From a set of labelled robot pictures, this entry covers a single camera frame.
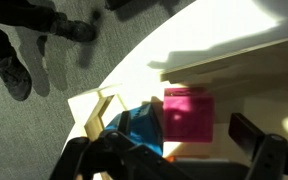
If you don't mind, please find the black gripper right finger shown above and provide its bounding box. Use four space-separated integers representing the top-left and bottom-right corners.
228 112 288 180

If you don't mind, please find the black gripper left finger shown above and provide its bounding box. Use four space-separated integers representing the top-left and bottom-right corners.
48 110 192 180

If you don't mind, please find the pink block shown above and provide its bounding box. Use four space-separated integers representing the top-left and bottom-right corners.
162 87 216 144

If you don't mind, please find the blue block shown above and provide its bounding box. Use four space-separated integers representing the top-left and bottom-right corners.
103 102 165 158

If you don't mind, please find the orange block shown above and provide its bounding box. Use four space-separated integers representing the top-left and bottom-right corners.
165 154 178 164

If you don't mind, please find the wooden tray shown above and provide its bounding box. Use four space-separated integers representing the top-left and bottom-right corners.
66 33 288 180

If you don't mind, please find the black shoe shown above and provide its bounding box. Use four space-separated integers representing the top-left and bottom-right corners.
50 12 98 43
0 55 33 102

